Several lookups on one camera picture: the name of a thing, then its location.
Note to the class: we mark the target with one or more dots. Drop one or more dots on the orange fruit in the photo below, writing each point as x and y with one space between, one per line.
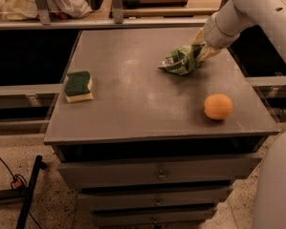
218 106

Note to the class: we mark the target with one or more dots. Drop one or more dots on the black metal stand leg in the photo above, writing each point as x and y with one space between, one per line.
38 165

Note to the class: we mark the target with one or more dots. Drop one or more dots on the green jalapeno chip bag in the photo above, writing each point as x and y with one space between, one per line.
182 60

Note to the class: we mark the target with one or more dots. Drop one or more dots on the green and yellow sponge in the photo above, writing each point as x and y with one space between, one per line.
78 87

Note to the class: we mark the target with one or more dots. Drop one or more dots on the grey metal shelf rail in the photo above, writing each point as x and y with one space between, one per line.
112 17

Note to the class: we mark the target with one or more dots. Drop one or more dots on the grey drawer cabinet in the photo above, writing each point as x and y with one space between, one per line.
142 150

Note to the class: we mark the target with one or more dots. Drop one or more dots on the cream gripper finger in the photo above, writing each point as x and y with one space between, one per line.
207 52
199 37

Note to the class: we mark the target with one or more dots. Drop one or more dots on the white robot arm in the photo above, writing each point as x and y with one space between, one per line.
219 32

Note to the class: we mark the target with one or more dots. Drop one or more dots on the white crumpled cloth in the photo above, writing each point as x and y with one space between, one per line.
17 10

